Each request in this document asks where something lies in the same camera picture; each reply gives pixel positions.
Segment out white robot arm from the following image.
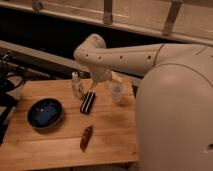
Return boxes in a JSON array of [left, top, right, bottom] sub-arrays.
[[74, 34, 213, 171]]

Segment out translucent plastic cup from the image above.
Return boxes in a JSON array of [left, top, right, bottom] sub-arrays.
[[110, 83, 126, 105]]

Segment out small clear bottle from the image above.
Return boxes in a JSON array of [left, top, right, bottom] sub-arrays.
[[72, 72, 84, 99]]

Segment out black white striped block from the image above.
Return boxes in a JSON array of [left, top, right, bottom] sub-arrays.
[[80, 91, 96, 114]]

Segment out dark bowl with blue inside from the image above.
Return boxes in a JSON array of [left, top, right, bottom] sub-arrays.
[[27, 98, 63, 129]]

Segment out metal railing frame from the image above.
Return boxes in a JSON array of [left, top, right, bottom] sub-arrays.
[[0, 0, 213, 46]]

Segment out black cables at left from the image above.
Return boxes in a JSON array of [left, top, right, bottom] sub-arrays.
[[0, 53, 28, 146]]

